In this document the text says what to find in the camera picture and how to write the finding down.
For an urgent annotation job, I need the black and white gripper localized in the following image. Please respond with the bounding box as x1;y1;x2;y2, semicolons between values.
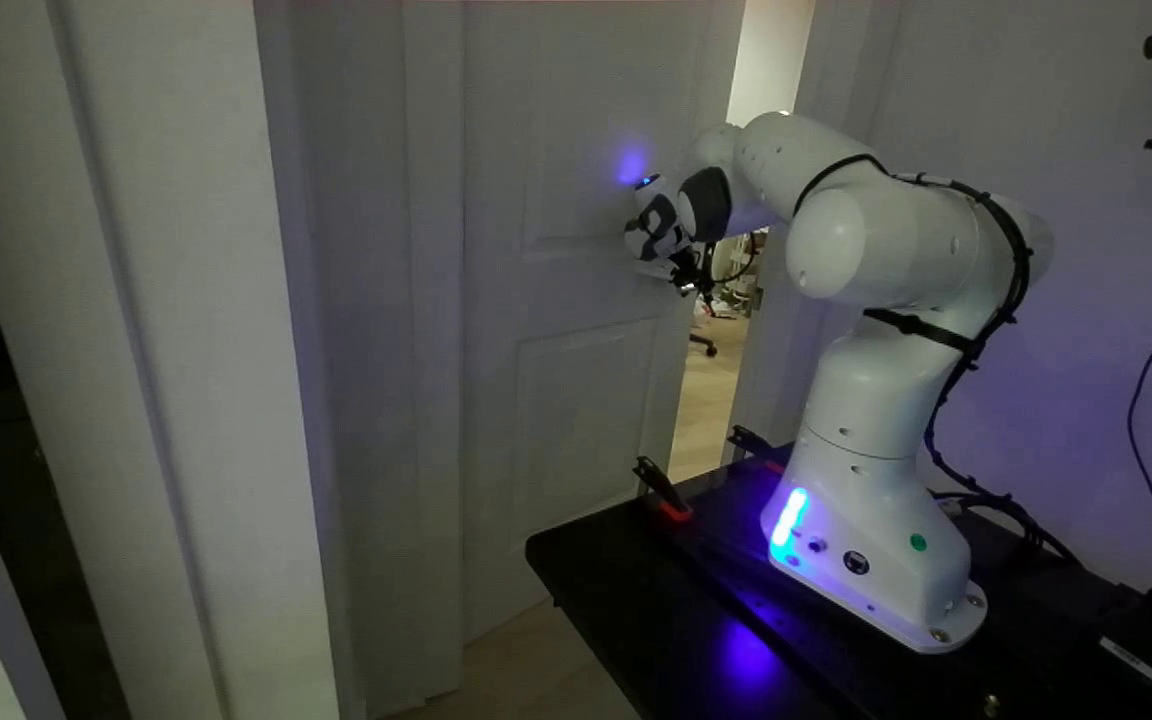
623;169;732;284

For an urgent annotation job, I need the white panelled door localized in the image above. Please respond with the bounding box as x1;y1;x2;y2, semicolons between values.
258;0;742;717

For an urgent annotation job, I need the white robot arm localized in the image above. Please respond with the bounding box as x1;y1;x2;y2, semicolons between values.
623;110;1043;654

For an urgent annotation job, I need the black table clamp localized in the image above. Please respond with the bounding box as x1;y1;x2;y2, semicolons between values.
632;455;694;525

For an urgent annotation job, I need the black robot table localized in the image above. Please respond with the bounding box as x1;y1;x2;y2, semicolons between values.
525;460;1152;720

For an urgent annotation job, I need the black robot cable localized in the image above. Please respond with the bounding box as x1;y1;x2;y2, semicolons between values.
789;147;1074;563

